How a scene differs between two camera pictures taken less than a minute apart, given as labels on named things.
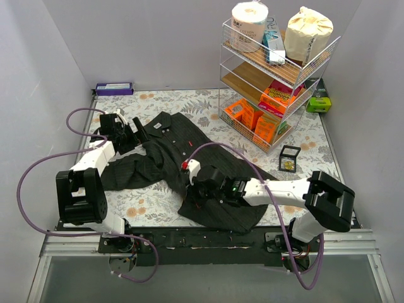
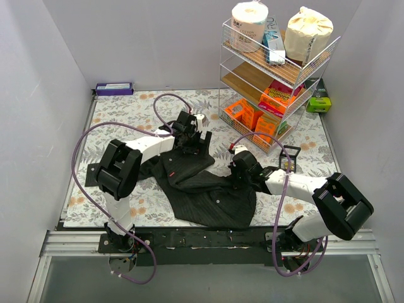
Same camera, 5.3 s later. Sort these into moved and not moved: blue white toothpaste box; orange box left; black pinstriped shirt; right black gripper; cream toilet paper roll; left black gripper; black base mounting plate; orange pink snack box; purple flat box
Moved: black pinstriped shirt; left black gripper; right black gripper
Not moved: blue white toothpaste box; orange pink snack box; black base mounting plate; purple flat box; cream toilet paper roll; orange box left
